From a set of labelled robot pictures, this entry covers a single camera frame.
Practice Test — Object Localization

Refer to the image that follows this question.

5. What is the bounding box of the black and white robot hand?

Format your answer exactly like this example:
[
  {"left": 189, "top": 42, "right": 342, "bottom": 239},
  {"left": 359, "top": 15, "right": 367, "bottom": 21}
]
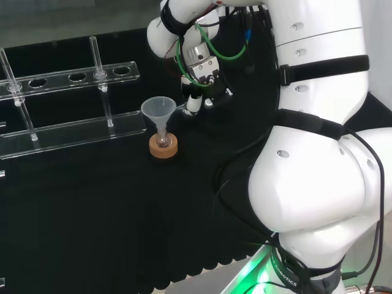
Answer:
[{"left": 180, "top": 56, "right": 234, "bottom": 118}]

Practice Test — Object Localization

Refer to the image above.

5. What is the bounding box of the clear acrylic funnel stand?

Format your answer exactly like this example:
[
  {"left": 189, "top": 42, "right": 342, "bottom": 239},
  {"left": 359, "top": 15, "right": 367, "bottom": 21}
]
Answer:
[{"left": 0, "top": 36, "right": 148, "bottom": 160}]

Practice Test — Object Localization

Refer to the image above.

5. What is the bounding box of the clear plastic funnel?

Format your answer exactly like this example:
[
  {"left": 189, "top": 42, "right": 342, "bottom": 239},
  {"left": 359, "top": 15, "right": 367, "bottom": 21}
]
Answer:
[{"left": 140, "top": 96, "right": 177, "bottom": 135}]

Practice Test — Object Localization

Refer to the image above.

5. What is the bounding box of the cork ring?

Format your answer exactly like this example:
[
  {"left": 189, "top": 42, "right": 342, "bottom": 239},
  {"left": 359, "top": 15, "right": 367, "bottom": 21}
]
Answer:
[{"left": 148, "top": 133, "right": 179, "bottom": 159}]

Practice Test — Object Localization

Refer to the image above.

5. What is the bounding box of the small round-bottom glass flask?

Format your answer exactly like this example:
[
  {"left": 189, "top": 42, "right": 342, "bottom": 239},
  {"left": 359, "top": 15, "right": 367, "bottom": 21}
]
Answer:
[{"left": 154, "top": 125, "right": 171, "bottom": 149}]

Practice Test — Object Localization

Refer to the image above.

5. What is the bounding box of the thin red wire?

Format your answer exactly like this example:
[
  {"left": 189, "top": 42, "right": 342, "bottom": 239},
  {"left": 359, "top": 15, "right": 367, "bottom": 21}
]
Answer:
[{"left": 164, "top": 0, "right": 224, "bottom": 62}]

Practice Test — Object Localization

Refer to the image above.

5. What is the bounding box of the black bench cloth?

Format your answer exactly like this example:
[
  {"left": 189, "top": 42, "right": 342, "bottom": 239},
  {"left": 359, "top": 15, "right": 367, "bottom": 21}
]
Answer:
[{"left": 0, "top": 8, "right": 392, "bottom": 294}]

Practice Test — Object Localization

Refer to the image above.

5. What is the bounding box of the green cable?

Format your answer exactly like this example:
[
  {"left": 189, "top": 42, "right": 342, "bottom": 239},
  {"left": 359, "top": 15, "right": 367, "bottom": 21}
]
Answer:
[{"left": 176, "top": 23, "right": 248, "bottom": 88}]

